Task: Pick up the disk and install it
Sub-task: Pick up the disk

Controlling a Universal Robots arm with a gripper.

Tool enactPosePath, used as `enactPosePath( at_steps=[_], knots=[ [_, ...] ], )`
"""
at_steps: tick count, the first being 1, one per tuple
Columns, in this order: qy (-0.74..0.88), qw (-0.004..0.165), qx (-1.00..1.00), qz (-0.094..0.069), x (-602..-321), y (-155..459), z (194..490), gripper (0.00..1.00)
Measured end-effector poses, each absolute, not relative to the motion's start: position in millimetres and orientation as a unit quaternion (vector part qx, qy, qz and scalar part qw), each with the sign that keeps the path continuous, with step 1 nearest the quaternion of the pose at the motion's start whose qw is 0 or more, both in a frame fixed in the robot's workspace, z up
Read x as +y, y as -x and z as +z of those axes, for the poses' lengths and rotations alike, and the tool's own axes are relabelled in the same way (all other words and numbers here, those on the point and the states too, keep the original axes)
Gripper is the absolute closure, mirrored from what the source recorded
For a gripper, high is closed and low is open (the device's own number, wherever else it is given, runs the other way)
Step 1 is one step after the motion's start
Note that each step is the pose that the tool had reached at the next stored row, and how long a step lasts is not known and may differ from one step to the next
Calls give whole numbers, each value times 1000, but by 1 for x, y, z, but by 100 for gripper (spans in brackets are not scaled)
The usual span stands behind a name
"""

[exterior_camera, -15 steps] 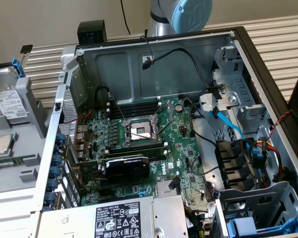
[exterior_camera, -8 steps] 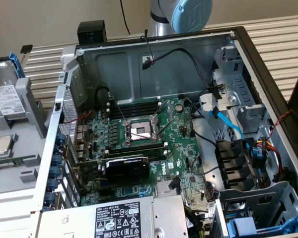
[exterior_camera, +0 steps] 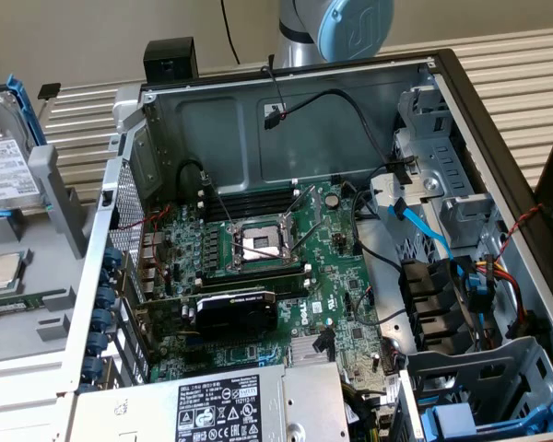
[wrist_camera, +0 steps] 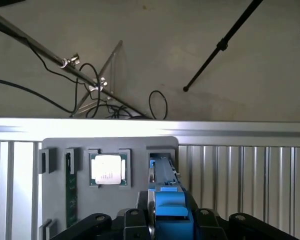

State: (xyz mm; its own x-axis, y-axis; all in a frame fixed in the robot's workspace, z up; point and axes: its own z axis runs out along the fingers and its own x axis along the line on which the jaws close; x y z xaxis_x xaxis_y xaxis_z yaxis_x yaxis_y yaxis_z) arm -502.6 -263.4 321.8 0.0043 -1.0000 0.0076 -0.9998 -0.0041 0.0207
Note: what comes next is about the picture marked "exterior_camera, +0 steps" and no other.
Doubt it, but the hard disk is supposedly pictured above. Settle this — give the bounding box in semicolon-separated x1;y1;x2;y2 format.
0;73;52;217

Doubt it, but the metal disk bay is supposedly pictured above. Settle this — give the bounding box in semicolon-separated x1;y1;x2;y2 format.
395;335;553;442

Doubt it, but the empty blue disk carrier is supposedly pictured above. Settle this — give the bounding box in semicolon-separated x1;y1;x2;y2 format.
417;390;553;436

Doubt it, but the black RAM slot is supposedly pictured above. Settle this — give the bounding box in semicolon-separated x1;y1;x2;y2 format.
197;262;312;278
196;188;301;221
196;177;301;206

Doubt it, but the CPU socket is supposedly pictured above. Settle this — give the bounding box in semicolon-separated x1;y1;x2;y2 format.
225;215;305;277

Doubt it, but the metal locking lever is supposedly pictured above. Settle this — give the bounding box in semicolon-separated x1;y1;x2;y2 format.
200;169;236;231
285;215;319;259

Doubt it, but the green motherboard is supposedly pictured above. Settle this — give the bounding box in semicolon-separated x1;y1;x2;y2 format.
137;181;397;406

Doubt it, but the open PC case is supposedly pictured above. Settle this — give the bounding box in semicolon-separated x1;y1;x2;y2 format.
54;48;553;442

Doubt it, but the black graphics card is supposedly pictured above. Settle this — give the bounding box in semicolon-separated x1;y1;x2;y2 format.
135;288;280;343

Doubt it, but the silver chipset heat sink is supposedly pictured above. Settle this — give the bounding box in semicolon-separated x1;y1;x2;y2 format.
288;338;340;367

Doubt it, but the black plastic fan shroud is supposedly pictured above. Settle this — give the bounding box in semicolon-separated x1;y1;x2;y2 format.
398;257;476;355

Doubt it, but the silver power supply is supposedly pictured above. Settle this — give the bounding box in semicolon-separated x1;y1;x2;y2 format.
73;363;351;442

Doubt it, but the grey parts rack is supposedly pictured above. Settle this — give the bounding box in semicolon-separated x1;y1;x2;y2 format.
0;145;102;442

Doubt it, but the loose green RAM stick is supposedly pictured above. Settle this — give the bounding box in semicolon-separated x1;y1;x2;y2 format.
0;294;47;317

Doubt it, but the silver CPU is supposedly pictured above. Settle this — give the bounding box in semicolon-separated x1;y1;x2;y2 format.
0;251;31;292

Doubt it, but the black wire with red tie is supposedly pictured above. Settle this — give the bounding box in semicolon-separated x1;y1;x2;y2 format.
261;89;414;185

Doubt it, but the red black twisted wire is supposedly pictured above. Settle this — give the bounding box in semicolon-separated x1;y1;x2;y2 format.
497;202;545;257
119;204;171;277

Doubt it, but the black wire with plug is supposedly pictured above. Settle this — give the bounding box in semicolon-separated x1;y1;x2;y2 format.
311;329;337;363

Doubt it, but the blue SATA wire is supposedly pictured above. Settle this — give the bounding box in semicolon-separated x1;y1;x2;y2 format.
389;197;466;296

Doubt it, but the black box mount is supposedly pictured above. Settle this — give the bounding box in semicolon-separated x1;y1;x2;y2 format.
143;39;199;84

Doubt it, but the thin black cable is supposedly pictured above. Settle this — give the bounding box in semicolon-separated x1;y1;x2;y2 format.
219;0;241;65

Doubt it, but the red yellow disk power wire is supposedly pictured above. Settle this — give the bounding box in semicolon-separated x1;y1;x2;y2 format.
472;255;543;342

